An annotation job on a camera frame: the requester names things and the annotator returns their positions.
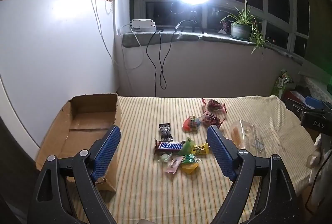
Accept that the packaged sliced bread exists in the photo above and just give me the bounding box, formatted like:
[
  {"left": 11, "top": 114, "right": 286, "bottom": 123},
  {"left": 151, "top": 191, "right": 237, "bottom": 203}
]
[{"left": 230, "top": 120, "right": 265, "bottom": 157}]

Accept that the yellow candy packet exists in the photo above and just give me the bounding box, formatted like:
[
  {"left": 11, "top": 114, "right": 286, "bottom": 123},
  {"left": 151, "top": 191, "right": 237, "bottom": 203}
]
[{"left": 191, "top": 142, "right": 209, "bottom": 155}]

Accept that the yellow candy wrapper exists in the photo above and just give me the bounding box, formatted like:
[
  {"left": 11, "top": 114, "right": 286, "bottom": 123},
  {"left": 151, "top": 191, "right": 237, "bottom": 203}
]
[{"left": 181, "top": 163, "right": 199, "bottom": 175}]

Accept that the dark green candy packet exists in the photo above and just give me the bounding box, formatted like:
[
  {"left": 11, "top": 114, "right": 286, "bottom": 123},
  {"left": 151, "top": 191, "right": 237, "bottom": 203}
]
[{"left": 178, "top": 137, "right": 195, "bottom": 156}]

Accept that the red date snack packet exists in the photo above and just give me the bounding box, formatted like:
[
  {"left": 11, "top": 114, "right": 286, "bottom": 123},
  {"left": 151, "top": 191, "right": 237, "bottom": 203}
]
[
  {"left": 199, "top": 111, "right": 225, "bottom": 128},
  {"left": 201, "top": 98, "right": 227, "bottom": 113}
]

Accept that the pink candy wrapper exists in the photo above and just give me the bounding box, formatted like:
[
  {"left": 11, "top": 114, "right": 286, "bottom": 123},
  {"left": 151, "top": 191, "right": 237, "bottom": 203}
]
[{"left": 165, "top": 156, "right": 183, "bottom": 175}]

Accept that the red jelly cup snack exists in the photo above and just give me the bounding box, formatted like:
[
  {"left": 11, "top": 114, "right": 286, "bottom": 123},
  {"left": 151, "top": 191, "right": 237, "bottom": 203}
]
[{"left": 182, "top": 115, "right": 201, "bottom": 132}]

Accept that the Snickers chocolate bar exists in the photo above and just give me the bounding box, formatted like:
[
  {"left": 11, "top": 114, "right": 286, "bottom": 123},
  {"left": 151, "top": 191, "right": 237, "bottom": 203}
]
[{"left": 154, "top": 140, "right": 185, "bottom": 154}]

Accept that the black candy wrapper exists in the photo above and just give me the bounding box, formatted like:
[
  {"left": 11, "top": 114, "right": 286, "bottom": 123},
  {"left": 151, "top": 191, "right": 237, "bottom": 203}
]
[{"left": 159, "top": 123, "right": 173, "bottom": 142}]

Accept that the light green candy packet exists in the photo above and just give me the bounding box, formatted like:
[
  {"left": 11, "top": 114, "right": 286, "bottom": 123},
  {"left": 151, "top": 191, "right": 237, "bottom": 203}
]
[{"left": 158, "top": 153, "right": 172, "bottom": 163}]

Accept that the white gloved hand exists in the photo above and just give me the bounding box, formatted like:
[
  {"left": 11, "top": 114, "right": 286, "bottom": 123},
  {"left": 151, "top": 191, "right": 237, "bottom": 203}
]
[{"left": 306, "top": 134, "right": 331, "bottom": 185}]

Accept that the green snack bag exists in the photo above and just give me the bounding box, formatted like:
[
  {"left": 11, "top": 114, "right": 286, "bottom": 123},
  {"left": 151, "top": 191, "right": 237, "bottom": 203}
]
[{"left": 271, "top": 69, "right": 294, "bottom": 99}]

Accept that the brown cardboard box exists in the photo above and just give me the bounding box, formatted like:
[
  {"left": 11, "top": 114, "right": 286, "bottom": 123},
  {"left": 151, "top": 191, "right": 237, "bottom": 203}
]
[{"left": 35, "top": 93, "right": 122, "bottom": 193}]

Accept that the striped yellow tablecloth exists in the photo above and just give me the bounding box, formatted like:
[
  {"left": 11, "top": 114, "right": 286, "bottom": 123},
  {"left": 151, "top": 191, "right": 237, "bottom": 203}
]
[{"left": 67, "top": 94, "right": 316, "bottom": 224}]

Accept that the potted spider plant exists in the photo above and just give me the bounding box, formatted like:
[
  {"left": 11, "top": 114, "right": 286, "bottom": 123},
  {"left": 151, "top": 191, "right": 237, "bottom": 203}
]
[{"left": 220, "top": 0, "right": 272, "bottom": 54}]

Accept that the white cabinet door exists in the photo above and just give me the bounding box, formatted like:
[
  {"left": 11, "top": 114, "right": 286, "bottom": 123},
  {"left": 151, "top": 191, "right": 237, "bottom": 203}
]
[{"left": 1, "top": 0, "right": 117, "bottom": 158}]

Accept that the white power strip box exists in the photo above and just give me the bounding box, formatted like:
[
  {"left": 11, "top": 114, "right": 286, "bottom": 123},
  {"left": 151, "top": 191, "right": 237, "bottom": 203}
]
[{"left": 130, "top": 19, "right": 157, "bottom": 32}]

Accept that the ring light tripod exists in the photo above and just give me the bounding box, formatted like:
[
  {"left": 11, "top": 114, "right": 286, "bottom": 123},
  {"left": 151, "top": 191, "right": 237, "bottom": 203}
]
[{"left": 178, "top": 6, "right": 205, "bottom": 33}]

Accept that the white hanging cable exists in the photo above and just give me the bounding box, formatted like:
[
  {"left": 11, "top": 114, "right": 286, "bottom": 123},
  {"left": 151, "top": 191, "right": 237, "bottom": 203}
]
[{"left": 89, "top": 0, "right": 145, "bottom": 70}]

